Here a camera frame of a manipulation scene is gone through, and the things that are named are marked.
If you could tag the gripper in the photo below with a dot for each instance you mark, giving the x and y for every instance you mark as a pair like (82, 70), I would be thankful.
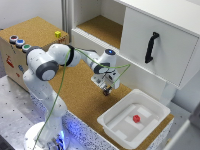
(113, 81)

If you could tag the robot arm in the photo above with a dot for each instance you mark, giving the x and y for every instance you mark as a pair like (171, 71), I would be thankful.
(45, 68)

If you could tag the white plastic box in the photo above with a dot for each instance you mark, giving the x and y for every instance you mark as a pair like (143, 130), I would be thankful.
(116, 128)

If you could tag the wooden drawer box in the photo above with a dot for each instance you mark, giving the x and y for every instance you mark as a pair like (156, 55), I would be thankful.
(36, 30)

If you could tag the white cabinet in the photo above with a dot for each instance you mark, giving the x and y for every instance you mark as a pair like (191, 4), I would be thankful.
(100, 43)

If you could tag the pink block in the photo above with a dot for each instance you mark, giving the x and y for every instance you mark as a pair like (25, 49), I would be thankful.
(136, 118)

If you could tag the white sliding door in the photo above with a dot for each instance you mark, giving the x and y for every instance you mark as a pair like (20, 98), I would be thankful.
(173, 56)

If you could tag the yellow block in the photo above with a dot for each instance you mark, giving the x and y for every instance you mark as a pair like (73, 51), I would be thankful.
(58, 33)

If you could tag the green button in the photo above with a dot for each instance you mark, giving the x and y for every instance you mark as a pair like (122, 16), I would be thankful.
(26, 47)

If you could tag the blue button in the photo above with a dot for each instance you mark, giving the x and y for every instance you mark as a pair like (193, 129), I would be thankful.
(20, 42)

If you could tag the red button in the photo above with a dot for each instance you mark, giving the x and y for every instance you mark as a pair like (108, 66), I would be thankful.
(13, 38)

